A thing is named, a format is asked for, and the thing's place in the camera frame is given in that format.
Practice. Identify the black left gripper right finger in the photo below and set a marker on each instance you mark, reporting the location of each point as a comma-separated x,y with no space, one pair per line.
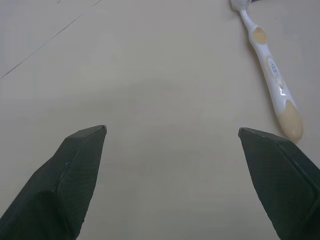
282,185

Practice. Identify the white toothbrush with beige grips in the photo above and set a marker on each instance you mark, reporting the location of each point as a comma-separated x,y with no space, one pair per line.
271,70

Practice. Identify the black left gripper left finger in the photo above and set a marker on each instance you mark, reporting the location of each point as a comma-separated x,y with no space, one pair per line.
57,190

